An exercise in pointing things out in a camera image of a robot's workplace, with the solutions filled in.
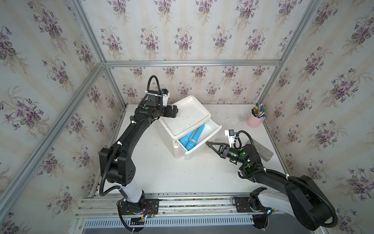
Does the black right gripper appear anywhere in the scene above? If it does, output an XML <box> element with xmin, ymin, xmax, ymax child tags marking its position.
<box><xmin>210</xmin><ymin>142</ymin><xmax>248</xmax><ymax>167</ymax></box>

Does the white top drawer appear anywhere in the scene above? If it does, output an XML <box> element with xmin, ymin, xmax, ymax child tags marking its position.
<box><xmin>172</xmin><ymin>120</ymin><xmax>222</xmax><ymax>160</ymax></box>

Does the blue toy microphone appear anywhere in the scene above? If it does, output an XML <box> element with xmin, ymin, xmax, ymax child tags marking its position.
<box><xmin>179</xmin><ymin>131</ymin><xmax>195</xmax><ymax>147</ymax></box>
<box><xmin>185</xmin><ymin>124</ymin><xmax>205</xmax><ymax>151</ymax></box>

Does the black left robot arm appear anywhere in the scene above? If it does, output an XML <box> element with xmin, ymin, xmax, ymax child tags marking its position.
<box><xmin>99</xmin><ymin>75</ymin><xmax>178</xmax><ymax>209</ymax></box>

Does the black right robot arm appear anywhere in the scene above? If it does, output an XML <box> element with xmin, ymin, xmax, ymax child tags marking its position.
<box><xmin>206</xmin><ymin>130</ymin><xmax>338</xmax><ymax>231</ymax></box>

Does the white plastic drawer cabinet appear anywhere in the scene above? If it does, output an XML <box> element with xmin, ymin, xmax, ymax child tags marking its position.
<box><xmin>158</xmin><ymin>96</ymin><xmax>211</xmax><ymax>159</ymax></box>

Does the pink metal pen bucket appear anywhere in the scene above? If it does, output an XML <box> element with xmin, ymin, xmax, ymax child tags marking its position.
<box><xmin>246</xmin><ymin>113</ymin><xmax>264</xmax><ymax>128</ymax></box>

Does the grey stone slab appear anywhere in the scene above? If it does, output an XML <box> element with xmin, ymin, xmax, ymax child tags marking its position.
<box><xmin>253</xmin><ymin>140</ymin><xmax>274</xmax><ymax>162</ymax></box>

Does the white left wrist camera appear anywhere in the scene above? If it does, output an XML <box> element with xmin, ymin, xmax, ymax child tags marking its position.
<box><xmin>162</xmin><ymin>89</ymin><xmax>170</xmax><ymax>107</ymax></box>

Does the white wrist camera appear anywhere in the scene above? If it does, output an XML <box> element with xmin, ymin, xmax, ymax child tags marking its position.
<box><xmin>225</xmin><ymin>130</ymin><xmax>237</xmax><ymax>147</ymax></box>
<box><xmin>162</xmin><ymin>89</ymin><xmax>170</xmax><ymax>107</ymax></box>

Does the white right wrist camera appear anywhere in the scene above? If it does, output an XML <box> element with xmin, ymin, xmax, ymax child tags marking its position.
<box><xmin>225</xmin><ymin>130</ymin><xmax>237</xmax><ymax>147</ymax></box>

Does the aluminium mounting rail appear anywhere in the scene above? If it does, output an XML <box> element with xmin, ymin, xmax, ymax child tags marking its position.
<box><xmin>74</xmin><ymin>191</ymin><xmax>318</xmax><ymax>218</ymax></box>

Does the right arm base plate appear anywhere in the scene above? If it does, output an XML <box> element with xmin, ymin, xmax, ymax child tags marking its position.
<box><xmin>231</xmin><ymin>196</ymin><xmax>274</xmax><ymax>215</ymax></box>

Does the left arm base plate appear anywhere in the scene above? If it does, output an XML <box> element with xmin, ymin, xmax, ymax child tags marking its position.
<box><xmin>117</xmin><ymin>199</ymin><xmax>160</xmax><ymax>216</ymax></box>

